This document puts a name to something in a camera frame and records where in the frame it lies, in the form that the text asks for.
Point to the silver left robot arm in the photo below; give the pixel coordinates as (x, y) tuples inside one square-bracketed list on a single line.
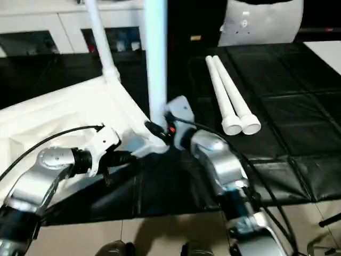
[(34, 181)]

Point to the dark right robot foot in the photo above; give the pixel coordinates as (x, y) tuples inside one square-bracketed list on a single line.
[(197, 249)]

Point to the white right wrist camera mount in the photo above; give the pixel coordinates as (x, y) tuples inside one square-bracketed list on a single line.
[(181, 109)]

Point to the black furniture with yellow label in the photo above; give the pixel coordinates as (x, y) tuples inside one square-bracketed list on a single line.
[(197, 21)]

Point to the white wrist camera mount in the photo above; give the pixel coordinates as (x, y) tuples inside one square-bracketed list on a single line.
[(181, 109), (105, 141)]

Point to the white plastic table leg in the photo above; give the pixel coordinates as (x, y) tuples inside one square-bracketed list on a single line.
[(221, 93), (157, 53), (100, 34), (234, 93)]

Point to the black work mat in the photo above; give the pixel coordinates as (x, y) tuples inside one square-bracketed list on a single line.
[(279, 120)]

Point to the dark left robot foot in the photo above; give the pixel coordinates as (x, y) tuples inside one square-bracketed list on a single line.
[(115, 248)]

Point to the dark robot foot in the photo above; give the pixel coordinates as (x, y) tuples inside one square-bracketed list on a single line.
[(115, 248), (197, 249)]

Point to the white flat board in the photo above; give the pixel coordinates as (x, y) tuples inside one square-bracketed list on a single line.
[(325, 53)]

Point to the white plastic table top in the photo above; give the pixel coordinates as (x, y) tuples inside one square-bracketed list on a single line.
[(66, 112)]

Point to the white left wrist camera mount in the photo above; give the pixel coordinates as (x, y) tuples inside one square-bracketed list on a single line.
[(105, 141)]

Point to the white glass-door cabinet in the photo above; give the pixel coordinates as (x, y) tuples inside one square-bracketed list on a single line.
[(66, 21)]

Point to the black metal stand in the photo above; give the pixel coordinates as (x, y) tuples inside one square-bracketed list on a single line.
[(327, 221)]

